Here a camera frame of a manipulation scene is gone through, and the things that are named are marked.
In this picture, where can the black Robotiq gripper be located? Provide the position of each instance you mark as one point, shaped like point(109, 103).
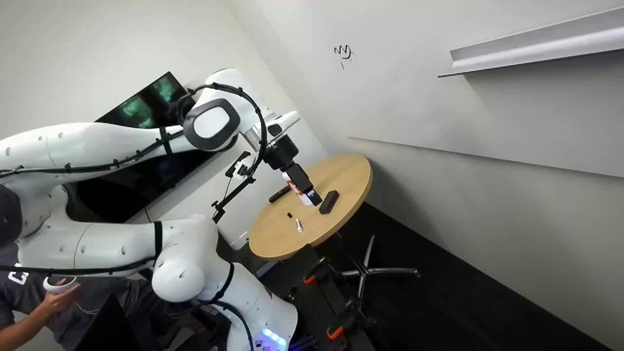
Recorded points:
point(286, 156)

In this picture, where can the white black whiteboard marker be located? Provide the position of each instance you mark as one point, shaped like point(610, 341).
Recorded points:
point(298, 224)

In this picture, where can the person's right forearm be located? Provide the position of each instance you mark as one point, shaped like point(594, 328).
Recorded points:
point(19, 333)

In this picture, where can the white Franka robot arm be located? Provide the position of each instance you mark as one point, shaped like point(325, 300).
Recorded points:
point(78, 148)

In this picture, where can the black whiteboard eraser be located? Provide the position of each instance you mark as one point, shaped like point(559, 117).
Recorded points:
point(327, 201)

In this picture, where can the small black marker cap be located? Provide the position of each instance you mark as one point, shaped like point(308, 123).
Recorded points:
point(288, 213)

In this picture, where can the large white whiteboard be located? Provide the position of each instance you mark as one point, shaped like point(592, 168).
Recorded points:
point(487, 117)

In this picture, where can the person's right hand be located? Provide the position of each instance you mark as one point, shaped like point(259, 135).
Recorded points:
point(58, 300)

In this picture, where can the white water bottle black lid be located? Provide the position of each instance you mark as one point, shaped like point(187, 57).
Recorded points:
point(294, 189)

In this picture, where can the orange black bar clamp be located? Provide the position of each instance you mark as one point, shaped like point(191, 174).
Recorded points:
point(333, 333)
point(310, 279)

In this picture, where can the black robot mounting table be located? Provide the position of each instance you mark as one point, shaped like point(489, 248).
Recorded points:
point(323, 304)

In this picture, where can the silver star table base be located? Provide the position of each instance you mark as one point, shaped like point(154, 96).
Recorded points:
point(396, 271)

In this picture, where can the black monitor screen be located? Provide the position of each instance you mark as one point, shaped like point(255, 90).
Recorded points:
point(128, 187)

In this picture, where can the black stereo camera bar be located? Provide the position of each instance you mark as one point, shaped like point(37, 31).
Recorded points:
point(279, 193)

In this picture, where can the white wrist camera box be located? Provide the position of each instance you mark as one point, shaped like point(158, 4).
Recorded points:
point(286, 121)

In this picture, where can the black camera on stand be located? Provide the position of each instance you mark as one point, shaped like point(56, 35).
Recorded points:
point(238, 164)

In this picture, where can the white wall shelf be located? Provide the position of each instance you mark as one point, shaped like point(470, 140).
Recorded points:
point(532, 55)

